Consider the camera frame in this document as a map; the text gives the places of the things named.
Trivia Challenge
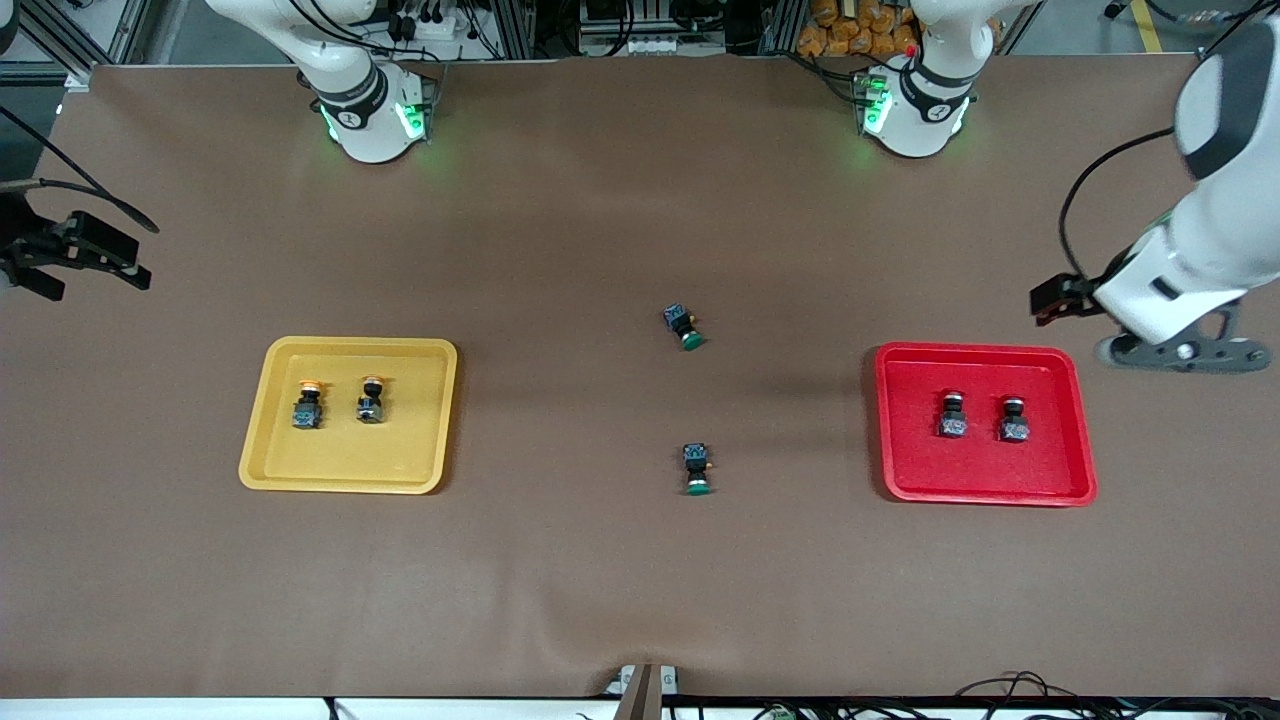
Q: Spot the red plastic tray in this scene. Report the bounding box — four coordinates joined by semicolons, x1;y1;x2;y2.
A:
873;346;1099;508

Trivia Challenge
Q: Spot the green lit base connector box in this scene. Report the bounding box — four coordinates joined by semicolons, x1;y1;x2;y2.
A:
853;68;894;136
393;85;434;141

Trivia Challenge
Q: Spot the yellow plastic tray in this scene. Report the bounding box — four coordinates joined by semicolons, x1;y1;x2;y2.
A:
238;336;459;496

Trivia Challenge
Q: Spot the orange yellow toy pile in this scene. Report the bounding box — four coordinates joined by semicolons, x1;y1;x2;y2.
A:
798;0;919;58

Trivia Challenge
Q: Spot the white power strip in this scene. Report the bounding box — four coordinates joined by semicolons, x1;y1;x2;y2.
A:
385;0;466;61

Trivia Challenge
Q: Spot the brown table cover mat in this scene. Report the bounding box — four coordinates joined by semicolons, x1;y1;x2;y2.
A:
0;55;1280;701

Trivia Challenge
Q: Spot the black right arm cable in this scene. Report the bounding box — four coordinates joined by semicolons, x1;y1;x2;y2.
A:
0;103;161;236

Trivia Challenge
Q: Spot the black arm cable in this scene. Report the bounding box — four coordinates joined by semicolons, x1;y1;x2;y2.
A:
1058;127;1179;286
0;103;161;236

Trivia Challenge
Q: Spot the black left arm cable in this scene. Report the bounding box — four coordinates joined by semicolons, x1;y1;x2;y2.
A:
1058;127;1179;286

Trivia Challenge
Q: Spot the aluminium frame profile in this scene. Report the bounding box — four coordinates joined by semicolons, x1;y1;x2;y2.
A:
0;0;101;91

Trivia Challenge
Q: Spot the black cable bundle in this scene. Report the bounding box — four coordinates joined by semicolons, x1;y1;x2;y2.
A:
955;672;1280;720

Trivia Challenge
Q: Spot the green push button switch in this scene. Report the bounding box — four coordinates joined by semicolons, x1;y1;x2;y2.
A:
682;443;716;498
661;304;707;352

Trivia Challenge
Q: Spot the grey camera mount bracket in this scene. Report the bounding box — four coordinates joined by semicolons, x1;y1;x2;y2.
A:
605;663;681;720

